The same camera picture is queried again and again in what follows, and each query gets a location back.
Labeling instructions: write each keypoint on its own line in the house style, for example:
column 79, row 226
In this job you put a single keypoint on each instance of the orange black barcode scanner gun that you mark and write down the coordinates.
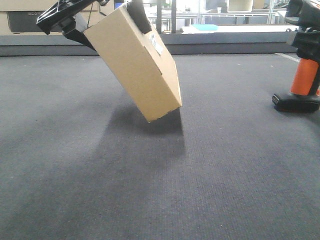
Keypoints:
column 304, row 94

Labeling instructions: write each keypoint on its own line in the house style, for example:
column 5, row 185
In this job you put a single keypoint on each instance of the white table with blue sheet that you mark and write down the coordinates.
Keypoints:
column 246, row 28

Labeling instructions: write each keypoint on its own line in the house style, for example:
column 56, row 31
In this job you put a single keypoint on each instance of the grey conveyor end rail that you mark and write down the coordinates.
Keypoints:
column 176, row 43

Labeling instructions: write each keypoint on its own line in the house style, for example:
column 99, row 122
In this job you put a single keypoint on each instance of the brown cardboard package box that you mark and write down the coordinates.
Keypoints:
column 140, row 62

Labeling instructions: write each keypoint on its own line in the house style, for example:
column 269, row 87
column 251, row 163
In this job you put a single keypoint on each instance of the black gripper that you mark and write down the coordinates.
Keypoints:
column 65, row 14

